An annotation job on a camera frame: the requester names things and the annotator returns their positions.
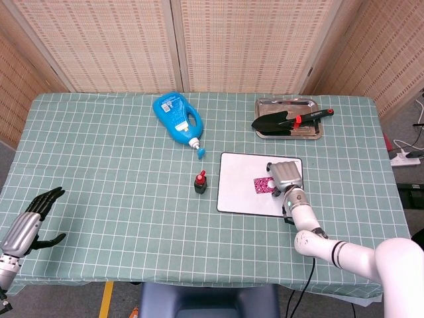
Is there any bamboo folding screen panel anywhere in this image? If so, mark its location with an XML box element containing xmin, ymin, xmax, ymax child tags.
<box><xmin>303</xmin><ymin>0</ymin><xmax>424</xmax><ymax>120</ymax></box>
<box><xmin>9</xmin><ymin>0</ymin><xmax>183</xmax><ymax>93</ymax></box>
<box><xmin>0</xmin><ymin>0</ymin><xmax>72</xmax><ymax>148</ymax></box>
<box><xmin>172</xmin><ymin>0</ymin><xmax>335</xmax><ymax>94</ymax></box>

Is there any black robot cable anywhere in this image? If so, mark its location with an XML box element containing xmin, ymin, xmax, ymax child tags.
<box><xmin>285</xmin><ymin>257</ymin><xmax>357</xmax><ymax>318</ymax></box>

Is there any white mat with black edge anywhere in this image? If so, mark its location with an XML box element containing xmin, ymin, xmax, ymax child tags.
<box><xmin>216</xmin><ymin>152</ymin><xmax>305</xmax><ymax>220</ymax></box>

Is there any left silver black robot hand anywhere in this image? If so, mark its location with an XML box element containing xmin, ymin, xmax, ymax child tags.
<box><xmin>0</xmin><ymin>186</ymin><xmax>67</xmax><ymax>259</ymax></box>

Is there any green checked tablecloth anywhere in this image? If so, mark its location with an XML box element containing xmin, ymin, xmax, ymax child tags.
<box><xmin>0</xmin><ymin>91</ymin><xmax>420</xmax><ymax>299</ymax></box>

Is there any blue detergent bottle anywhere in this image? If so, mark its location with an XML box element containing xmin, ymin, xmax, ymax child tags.
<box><xmin>152</xmin><ymin>92</ymin><xmax>203</xmax><ymax>149</ymax></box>

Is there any black floor box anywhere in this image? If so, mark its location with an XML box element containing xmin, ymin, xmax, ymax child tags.
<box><xmin>397</xmin><ymin>182</ymin><xmax>424</xmax><ymax>209</ymax></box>

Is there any white power cable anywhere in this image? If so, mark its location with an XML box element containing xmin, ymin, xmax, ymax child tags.
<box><xmin>393</xmin><ymin>138</ymin><xmax>417</xmax><ymax>155</ymax></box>

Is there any black ink bottle red cap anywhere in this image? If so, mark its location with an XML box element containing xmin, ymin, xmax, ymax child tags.
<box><xmin>193</xmin><ymin>170</ymin><xmax>208</xmax><ymax>195</ymax></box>

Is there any steel rectangular tray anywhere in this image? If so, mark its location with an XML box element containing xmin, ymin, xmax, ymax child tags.
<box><xmin>254</xmin><ymin>97</ymin><xmax>324</xmax><ymax>140</ymax></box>

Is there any black garden trowel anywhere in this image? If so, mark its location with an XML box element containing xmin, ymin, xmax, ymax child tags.
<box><xmin>250</xmin><ymin>108</ymin><xmax>335</xmax><ymax>133</ymax></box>

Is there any white power strip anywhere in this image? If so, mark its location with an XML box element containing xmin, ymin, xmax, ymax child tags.
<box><xmin>390</xmin><ymin>149</ymin><xmax>421</xmax><ymax>167</ymax></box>

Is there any pink patterned small packet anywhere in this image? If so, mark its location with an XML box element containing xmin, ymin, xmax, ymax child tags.
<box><xmin>253</xmin><ymin>177</ymin><xmax>279</xmax><ymax>195</ymax></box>

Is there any dark blue chair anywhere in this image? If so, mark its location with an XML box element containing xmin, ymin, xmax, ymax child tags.
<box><xmin>138</xmin><ymin>281</ymin><xmax>281</xmax><ymax>318</ymax></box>

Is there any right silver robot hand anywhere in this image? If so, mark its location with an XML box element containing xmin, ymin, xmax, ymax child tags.
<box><xmin>266</xmin><ymin>160</ymin><xmax>304</xmax><ymax>199</ymax></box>

